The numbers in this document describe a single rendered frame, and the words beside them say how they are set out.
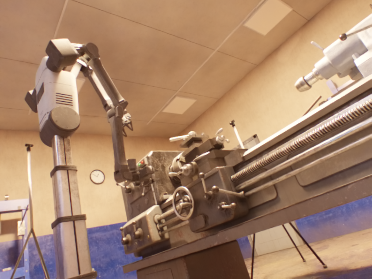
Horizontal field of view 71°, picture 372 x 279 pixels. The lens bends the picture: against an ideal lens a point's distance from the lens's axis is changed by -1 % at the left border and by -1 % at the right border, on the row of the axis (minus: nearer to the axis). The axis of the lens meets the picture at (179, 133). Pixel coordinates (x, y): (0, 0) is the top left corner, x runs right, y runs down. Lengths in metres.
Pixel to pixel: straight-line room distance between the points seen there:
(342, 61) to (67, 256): 1.60
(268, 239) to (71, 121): 4.69
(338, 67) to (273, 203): 0.79
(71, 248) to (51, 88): 0.81
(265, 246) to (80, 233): 4.66
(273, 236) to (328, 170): 4.19
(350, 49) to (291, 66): 3.79
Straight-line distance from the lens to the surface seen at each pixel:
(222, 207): 1.50
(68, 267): 1.29
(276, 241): 5.50
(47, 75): 1.63
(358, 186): 1.18
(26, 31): 4.03
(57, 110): 1.50
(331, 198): 1.22
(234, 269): 2.39
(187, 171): 1.65
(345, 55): 1.61
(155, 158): 2.42
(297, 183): 1.47
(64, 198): 1.36
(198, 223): 1.70
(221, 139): 1.74
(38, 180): 5.58
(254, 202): 1.62
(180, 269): 2.12
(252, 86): 5.75
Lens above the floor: 0.40
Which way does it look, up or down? 24 degrees up
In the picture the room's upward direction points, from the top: 17 degrees counter-clockwise
